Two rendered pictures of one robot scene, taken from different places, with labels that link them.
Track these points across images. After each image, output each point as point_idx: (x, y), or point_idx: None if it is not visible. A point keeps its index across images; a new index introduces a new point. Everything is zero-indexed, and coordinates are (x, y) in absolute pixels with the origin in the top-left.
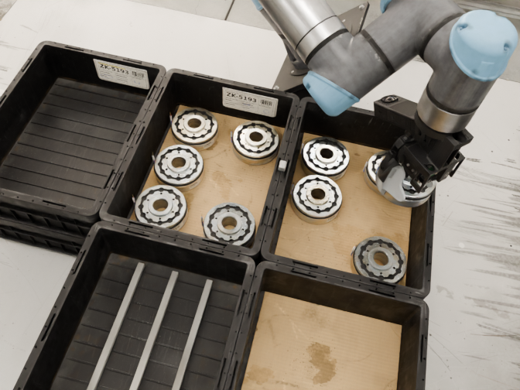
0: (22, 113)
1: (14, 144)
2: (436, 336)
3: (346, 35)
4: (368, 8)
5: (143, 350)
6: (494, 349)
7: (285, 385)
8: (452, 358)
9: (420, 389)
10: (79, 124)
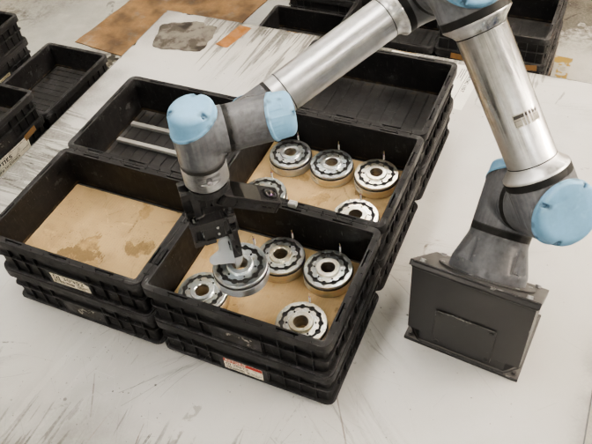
0: (394, 76)
1: (372, 82)
2: (152, 389)
3: (263, 92)
4: (531, 307)
5: None
6: (122, 442)
7: (132, 225)
8: (128, 397)
9: (77, 263)
10: (392, 113)
